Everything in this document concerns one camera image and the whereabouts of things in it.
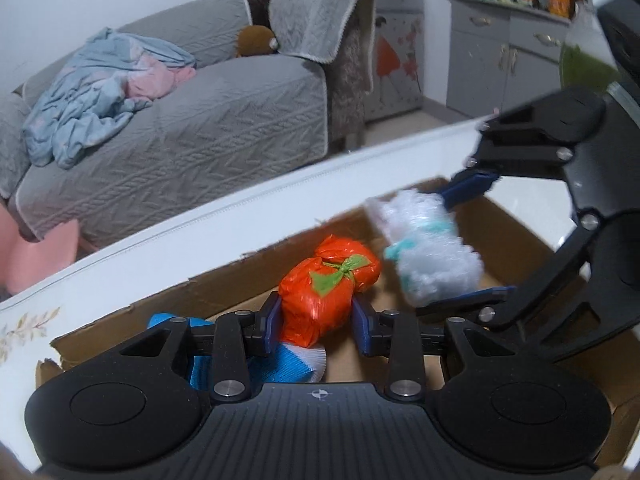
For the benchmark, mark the blue sock bundle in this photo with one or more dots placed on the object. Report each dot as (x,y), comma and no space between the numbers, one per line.
(295,365)

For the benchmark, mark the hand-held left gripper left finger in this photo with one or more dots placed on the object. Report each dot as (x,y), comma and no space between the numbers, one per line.
(272,325)

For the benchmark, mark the light blue blanket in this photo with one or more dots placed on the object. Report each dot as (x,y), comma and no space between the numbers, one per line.
(80,100)

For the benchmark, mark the glass fish bowl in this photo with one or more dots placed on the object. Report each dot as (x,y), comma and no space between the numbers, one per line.
(585,65)

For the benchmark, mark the bubble wrap bundle teal tie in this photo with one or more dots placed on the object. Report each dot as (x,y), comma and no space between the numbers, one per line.
(430,255)

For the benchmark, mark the pink cloth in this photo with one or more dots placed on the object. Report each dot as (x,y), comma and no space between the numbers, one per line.
(150,80)

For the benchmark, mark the grey cabinet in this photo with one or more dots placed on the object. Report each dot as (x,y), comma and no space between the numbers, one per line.
(480,60)

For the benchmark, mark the brown cardboard box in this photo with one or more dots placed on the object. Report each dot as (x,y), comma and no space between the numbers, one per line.
(510,245)

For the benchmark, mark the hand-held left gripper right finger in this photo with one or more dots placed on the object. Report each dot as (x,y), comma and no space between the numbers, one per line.
(361,327)

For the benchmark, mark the grey quilted sofa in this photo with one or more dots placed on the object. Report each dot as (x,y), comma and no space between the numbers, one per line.
(200,135)

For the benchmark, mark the orange plastic bundle green tie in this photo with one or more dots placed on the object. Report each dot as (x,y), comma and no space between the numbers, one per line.
(320,300)

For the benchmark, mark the fridge with floral decal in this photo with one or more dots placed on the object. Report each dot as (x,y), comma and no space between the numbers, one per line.
(395,60)

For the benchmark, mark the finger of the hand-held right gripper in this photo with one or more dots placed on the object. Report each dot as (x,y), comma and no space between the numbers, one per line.
(470,187)
(470,300)

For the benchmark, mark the brown plush toy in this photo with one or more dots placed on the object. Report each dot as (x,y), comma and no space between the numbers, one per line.
(255,41)

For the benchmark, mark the grey quilted armrest cover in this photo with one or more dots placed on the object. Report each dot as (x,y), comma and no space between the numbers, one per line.
(12,145)
(310,15)

